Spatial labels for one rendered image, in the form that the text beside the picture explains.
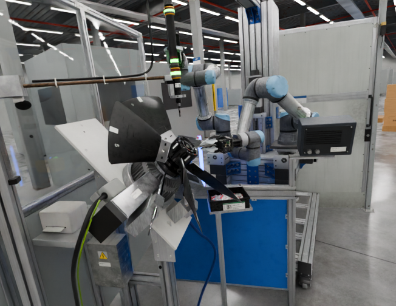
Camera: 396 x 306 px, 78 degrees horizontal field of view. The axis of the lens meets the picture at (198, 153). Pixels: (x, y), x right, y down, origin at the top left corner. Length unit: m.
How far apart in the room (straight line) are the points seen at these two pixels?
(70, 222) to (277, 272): 1.30
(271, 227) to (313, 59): 1.88
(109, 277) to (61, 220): 0.34
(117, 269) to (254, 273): 0.98
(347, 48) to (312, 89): 0.48
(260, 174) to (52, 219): 1.35
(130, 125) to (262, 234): 1.14
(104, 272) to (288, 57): 2.52
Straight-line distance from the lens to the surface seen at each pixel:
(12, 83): 1.08
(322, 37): 2.98
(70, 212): 1.28
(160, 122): 1.14
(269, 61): 1.99
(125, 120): 0.89
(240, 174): 1.95
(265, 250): 1.77
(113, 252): 1.20
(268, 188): 1.54
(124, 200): 0.84
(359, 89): 3.05
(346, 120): 1.48
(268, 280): 1.91
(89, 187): 1.72
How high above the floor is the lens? 1.43
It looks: 13 degrees down
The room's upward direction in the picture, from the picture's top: 5 degrees counter-clockwise
